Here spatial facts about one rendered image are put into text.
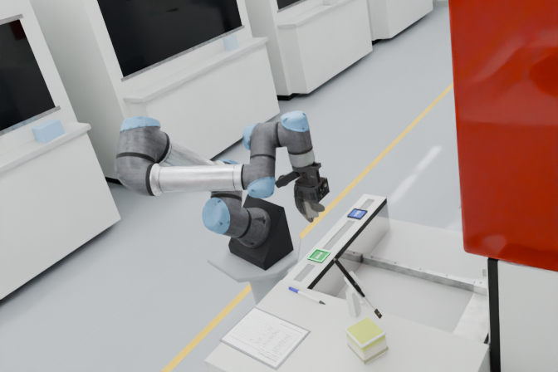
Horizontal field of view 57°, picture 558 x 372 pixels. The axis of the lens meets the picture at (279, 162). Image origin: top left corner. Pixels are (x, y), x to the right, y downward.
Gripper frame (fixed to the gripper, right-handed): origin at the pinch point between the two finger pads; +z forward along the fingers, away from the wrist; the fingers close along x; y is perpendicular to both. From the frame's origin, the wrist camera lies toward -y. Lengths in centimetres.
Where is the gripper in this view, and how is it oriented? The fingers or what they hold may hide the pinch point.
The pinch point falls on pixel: (309, 217)
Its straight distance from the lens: 162.5
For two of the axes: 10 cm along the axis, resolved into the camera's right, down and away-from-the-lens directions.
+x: 5.8, -4.5, 6.8
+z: 2.0, 8.8, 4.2
